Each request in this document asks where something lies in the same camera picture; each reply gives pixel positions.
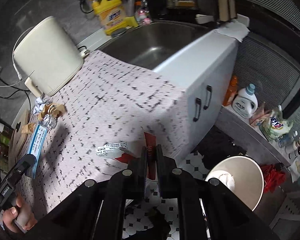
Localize red plastic bag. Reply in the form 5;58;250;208
261;163;286;193

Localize white cloth on counter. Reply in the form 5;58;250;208
214;21;250;42

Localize yellow dish soap bottle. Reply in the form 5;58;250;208
90;0;128;35

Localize yellow sponge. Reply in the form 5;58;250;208
125;16;139;28

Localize white paper trash bucket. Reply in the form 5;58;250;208
205;155;264;211

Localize cream air fryer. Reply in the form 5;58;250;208
12;16;84;97

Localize colourful snack wrapper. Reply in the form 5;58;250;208
42;103;58;130

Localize white cabinet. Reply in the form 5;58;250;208
154;31;238;163

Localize white power cable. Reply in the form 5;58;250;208
0;26;36;88

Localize white laundry detergent bottle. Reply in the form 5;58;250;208
232;83;258;119

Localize green white refill pouch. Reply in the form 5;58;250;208
259;105;294;142

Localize wooden cutting board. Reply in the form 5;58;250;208
218;0;237;22

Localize brown paper bag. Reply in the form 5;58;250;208
21;102;66;134

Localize red and white carton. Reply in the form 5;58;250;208
95;132;157;180

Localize white printed paper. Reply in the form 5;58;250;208
32;95;48;115

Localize stainless steel sink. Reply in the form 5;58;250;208
98;21;211;70

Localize patterned pink table cloth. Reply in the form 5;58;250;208
19;50;190;219

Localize person's left hand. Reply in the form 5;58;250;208
2;193;38;234

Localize orange spray bottle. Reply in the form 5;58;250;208
223;75;238;106

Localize black power cable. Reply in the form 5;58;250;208
0;71;32;113

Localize blue white medicine box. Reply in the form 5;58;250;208
26;124;47;179

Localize small pink bottle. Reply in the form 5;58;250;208
135;0;152;26

